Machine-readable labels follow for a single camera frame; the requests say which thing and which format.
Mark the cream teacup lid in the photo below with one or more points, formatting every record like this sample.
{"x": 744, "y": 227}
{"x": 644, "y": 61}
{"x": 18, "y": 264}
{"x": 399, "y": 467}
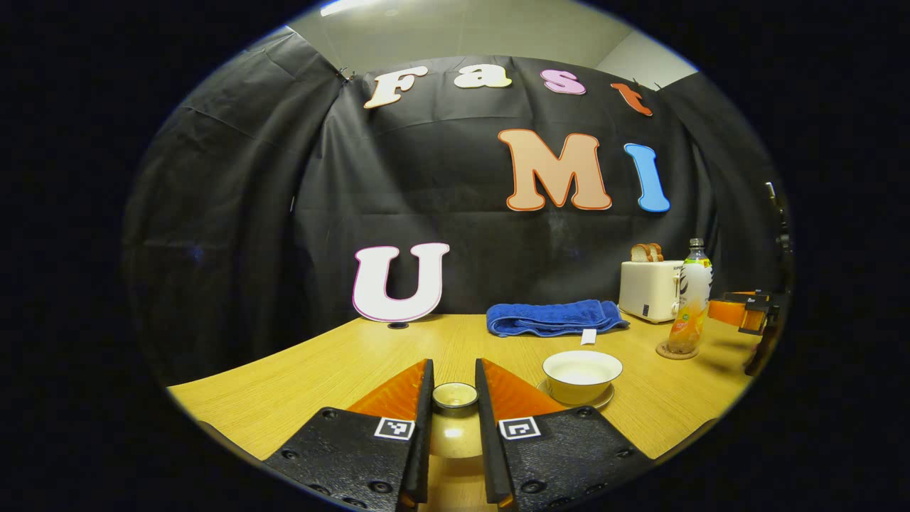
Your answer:
{"x": 455, "y": 434}

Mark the blue towel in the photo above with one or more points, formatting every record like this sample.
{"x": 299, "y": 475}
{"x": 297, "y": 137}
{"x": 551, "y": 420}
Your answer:
{"x": 547, "y": 316}

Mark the round cork coaster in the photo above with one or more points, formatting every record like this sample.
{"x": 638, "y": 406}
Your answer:
{"x": 665, "y": 352}

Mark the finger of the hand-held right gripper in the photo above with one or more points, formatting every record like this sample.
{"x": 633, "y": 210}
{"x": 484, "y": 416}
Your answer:
{"x": 725, "y": 313}
{"x": 746, "y": 294}

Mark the black backdrop cloth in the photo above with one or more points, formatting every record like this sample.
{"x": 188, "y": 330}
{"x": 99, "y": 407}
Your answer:
{"x": 249, "y": 213}

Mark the bread slice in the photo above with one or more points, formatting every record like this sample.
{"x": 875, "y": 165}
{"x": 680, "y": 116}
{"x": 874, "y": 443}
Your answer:
{"x": 640, "y": 253}
{"x": 657, "y": 251}

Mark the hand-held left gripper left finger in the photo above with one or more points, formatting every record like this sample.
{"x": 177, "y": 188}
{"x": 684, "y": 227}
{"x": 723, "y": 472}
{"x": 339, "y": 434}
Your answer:
{"x": 424, "y": 441}

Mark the white orange water bottle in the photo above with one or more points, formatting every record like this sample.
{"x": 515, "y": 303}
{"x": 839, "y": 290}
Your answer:
{"x": 693, "y": 299}

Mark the cream teacup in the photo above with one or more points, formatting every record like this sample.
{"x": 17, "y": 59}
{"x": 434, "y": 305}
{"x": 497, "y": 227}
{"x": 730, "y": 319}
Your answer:
{"x": 579, "y": 391}

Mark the cream saucer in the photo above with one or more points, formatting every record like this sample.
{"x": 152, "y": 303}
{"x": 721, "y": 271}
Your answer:
{"x": 604, "y": 400}

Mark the white toaster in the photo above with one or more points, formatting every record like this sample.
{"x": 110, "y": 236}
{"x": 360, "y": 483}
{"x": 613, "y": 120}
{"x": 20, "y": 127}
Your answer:
{"x": 643, "y": 288}

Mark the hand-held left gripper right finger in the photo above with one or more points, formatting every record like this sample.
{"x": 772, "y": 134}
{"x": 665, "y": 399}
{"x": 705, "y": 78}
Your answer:
{"x": 487, "y": 441}

